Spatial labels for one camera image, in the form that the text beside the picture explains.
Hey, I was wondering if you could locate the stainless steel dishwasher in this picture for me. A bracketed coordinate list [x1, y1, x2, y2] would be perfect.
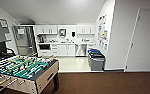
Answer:
[75, 43, 88, 57]

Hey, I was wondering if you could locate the grey trash bin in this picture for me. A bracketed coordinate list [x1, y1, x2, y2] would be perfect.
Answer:
[89, 53, 106, 72]

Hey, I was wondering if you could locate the white door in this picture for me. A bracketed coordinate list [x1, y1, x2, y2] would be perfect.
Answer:
[125, 8, 150, 72]

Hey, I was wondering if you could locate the white two-door base cabinet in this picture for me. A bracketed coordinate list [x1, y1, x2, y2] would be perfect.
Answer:
[57, 43, 76, 57]

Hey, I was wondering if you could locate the black coffee maker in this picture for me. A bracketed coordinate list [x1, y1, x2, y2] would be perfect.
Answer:
[37, 34, 45, 44]

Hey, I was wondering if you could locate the stainless steel refrigerator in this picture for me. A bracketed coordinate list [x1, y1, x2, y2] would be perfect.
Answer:
[12, 25, 38, 57]

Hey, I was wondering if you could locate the black built-in microwave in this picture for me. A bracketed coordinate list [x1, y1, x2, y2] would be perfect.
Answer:
[38, 44, 51, 51]

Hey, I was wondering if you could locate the green foosball table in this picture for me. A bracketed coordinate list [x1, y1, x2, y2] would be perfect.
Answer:
[0, 54, 60, 94]

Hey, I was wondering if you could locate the white three-door wall cabinet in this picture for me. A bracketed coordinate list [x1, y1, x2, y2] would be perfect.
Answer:
[35, 25, 58, 35]
[76, 24, 96, 35]

